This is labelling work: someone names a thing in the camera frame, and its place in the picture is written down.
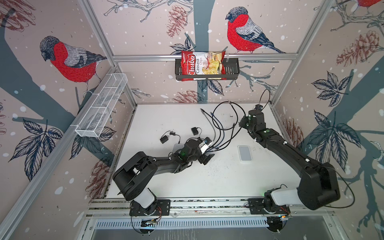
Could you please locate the black ethernet cable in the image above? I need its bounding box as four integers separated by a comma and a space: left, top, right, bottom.
209, 101, 244, 152

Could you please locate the black power adapter with cord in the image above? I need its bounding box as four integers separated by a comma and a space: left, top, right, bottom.
160, 131, 181, 144

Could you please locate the white network switch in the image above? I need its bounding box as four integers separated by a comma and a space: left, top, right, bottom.
238, 146, 253, 163
172, 144, 184, 153

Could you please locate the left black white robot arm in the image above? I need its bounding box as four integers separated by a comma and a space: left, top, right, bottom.
113, 137, 214, 213

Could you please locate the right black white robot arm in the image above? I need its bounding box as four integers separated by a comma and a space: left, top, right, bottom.
239, 105, 341, 212

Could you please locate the red cassava chips bag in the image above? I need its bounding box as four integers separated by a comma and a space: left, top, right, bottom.
181, 51, 226, 81

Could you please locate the dark blue ethernet cable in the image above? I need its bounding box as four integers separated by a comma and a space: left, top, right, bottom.
209, 112, 236, 151

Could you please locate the grey ethernet cable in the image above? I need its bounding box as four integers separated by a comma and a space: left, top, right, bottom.
200, 109, 217, 145

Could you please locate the black wall basket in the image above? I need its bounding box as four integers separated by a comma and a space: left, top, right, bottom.
175, 58, 240, 81

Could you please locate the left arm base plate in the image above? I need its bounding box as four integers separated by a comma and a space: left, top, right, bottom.
130, 200, 171, 217

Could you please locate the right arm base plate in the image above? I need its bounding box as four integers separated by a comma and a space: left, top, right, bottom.
246, 198, 291, 215

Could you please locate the aluminium mounting rail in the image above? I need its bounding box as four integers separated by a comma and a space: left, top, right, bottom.
85, 197, 336, 219

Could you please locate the white wire mesh shelf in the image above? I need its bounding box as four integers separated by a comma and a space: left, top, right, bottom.
75, 73, 128, 138

